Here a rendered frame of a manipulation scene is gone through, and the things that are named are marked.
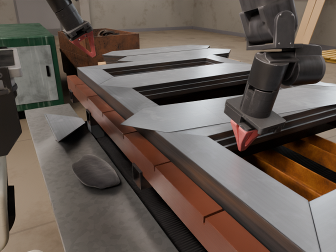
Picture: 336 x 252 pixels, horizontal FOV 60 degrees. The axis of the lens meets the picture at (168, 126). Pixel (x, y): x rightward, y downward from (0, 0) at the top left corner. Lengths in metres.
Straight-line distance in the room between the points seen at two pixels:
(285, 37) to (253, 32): 0.06
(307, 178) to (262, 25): 0.51
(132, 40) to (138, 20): 7.52
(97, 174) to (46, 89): 2.48
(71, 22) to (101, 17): 10.35
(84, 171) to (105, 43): 3.22
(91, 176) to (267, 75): 0.53
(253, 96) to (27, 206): 1.69
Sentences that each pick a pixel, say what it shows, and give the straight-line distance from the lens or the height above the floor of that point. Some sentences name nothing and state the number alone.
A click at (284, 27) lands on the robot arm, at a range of 0.51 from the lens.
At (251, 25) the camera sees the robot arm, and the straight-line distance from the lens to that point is 0.53.
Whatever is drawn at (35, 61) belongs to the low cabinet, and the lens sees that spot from 3.19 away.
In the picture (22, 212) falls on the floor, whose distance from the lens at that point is 1.98.
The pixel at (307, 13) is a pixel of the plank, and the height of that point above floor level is 0.83.
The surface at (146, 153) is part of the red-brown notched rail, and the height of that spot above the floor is 0.83.
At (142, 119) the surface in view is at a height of 0.87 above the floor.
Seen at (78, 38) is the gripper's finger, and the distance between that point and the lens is 0.89.
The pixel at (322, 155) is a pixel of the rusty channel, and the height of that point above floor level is 0.71.
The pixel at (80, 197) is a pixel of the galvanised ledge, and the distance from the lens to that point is 0.80.
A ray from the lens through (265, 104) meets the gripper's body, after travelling 0.54.
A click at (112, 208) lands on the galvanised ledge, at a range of 0.75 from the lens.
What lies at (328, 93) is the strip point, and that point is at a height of 0.87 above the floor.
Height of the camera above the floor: 1.15
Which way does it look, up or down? 24 degrees down
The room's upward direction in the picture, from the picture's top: straight up
